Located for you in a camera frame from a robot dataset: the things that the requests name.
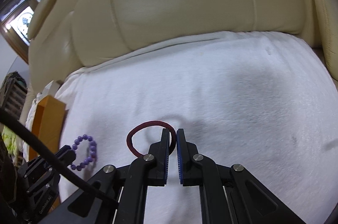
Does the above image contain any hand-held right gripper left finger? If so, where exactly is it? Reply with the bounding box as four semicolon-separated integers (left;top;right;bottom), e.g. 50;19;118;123
40;128;171;224

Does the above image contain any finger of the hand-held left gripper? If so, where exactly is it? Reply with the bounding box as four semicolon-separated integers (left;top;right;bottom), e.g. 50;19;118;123
54;145;76;174

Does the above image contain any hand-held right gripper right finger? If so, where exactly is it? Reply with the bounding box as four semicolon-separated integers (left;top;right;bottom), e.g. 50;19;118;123
176;128;308;224

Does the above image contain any purple bead bracelet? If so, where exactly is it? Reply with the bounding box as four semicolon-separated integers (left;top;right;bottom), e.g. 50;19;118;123
70;135;98;172

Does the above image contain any orange cardboard box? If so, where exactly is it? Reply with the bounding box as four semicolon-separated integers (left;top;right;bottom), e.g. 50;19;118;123
29;95;67;161

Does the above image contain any maroon hair tie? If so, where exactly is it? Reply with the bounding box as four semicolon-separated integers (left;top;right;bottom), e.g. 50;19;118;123
126;121;177;157

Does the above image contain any green cushion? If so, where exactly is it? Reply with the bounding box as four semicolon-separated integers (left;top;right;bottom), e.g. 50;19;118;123
1;131;18;159

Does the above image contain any white blanket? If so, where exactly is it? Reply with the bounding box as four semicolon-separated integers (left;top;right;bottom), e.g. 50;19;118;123
22;31;338;224

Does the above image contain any wooden slatted crib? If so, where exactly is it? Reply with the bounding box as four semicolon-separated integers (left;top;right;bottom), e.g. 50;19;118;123
0;72;28;124

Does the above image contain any wooden stained glass door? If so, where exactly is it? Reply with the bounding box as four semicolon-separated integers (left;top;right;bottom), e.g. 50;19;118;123
0;0;59;64

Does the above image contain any cream leather sofa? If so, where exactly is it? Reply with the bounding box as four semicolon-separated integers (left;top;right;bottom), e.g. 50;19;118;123
26;0;317;84

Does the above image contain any cream leather armchair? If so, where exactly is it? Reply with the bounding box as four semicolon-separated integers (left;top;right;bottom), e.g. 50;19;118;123
301;0;338;82

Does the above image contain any black cable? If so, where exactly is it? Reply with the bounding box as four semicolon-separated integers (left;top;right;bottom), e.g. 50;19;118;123
0;108;118;205

